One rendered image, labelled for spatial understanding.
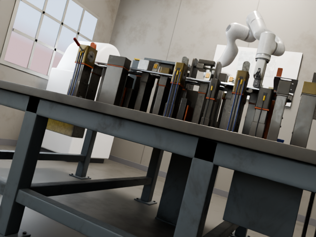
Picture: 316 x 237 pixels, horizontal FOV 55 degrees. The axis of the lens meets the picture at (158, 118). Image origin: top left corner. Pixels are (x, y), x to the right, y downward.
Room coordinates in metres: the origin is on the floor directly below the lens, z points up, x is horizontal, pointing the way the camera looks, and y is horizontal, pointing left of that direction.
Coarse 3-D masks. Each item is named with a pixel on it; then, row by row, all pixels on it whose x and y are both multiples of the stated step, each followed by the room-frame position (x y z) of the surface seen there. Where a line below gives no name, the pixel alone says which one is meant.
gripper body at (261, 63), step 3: (255, 60) 1.73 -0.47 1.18; (258, 60) 1.69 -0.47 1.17; (261, 60) 1.68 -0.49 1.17; (264, 60) 1.68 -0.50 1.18; (267, 60) 1.69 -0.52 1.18; (258, 63) 1.69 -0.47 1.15; (261, 63) 1.68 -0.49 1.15; (264, 63) 1.68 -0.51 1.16; (255, 66) 1.69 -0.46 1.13; (258, 66) 1.68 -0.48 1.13; (261, 66) 1.68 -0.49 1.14; (264, 66) 1.69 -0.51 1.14; (255, 69) 1.69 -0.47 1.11; (261, 69) 1.68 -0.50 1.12; (264, 69) 1.70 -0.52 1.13; (255, 72) 1.69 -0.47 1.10; (261, 72) 1.68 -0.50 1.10; (261, 75) 1.68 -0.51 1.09; (261, 78) 1.72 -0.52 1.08
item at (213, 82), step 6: (210, 84) 1.62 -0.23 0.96; (216, 84) 1.60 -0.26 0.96; (210, 90) 1.61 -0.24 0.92; (216, 90) 1.61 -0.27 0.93; (210, 96) 1.61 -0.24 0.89; (216, 96) 1.63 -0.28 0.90; (210, 102) 1.62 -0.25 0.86; (210, 108) 1.61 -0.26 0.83; (204, 114) 1.62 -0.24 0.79; (210, 114) 1.62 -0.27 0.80; (204, 120) 1.62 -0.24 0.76; (210, 120) 1.64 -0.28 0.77
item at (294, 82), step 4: (276, 80) 1.37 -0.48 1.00; (284, 80) 1.33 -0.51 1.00; (288, 80) 1.32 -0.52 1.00; (292, 80) 1.30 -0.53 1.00; (296, 80) 1.29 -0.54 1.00; (276, 84) 1.44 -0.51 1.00; (292, 84) 1.36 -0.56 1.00; (296, 84) 1.35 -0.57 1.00; (276, 88) 1.52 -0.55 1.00; (292, 88) 1.44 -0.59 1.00; (292, 92) 1.52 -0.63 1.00
